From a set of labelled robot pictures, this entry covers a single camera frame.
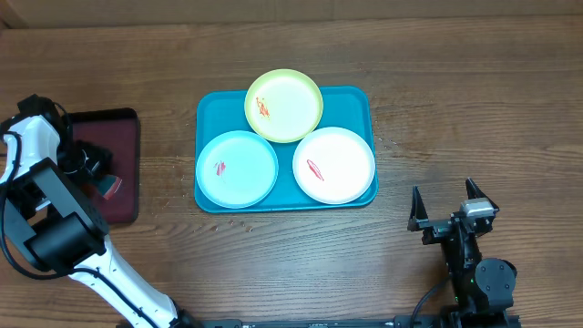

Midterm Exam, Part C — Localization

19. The white plate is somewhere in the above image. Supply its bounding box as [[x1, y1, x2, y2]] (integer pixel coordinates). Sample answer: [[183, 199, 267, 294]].
[[292, 127, 376, 205]]

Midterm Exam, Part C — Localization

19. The yellow-green plate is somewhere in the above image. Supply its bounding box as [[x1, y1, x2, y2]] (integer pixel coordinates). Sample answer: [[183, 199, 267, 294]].
[[244, 69, 323, 143]]

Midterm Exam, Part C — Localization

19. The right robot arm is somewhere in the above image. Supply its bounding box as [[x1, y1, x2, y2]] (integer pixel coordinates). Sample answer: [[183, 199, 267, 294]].
[[407, 178, 521, 327]]

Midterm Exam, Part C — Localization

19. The red and green sponge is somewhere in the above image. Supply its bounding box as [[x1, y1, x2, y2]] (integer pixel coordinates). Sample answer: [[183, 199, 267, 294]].
[[86, 174, 122, 200]]

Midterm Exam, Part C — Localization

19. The light blue plate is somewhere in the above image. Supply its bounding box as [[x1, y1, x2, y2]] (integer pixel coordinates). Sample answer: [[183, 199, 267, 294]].
[[195, 130, 279, 210]]

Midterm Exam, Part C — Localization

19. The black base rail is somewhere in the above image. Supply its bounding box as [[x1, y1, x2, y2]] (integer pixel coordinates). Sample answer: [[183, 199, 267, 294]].
[[181, 313, 521, 328]]

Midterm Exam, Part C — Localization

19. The black tray with maroon liner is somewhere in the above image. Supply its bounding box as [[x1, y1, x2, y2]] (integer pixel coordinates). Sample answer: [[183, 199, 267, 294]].
[[66, 108, 140, 224]]

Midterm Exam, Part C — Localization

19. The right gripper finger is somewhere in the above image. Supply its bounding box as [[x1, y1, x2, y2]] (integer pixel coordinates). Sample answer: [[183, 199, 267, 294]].
[[465, 178, 486, 200], [408, 186, 429, 228]]

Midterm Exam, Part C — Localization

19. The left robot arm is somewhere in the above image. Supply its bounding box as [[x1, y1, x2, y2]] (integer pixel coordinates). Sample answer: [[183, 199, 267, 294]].
[[1, 94, 200, 327]]

